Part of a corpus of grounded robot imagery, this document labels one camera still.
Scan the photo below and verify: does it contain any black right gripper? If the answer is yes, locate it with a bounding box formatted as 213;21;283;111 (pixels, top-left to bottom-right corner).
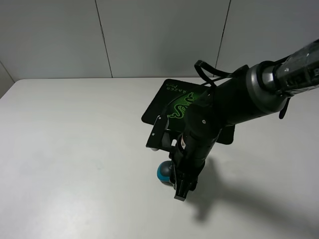
169;124;220;201

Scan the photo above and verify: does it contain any black teal wireless mouse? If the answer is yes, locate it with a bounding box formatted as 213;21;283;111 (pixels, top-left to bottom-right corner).
157;161;172;186

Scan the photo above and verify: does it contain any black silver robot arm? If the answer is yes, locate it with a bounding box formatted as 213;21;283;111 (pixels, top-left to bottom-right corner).
170;41;319;201

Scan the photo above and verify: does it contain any black green mouse pad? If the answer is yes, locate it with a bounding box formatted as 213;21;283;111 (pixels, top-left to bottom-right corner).
142;79;235;145

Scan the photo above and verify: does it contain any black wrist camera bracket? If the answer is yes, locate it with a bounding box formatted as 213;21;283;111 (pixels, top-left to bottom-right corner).
146;115;180;152

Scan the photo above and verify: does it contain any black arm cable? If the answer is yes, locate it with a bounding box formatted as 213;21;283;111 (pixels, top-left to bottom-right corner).
194;59;250;87

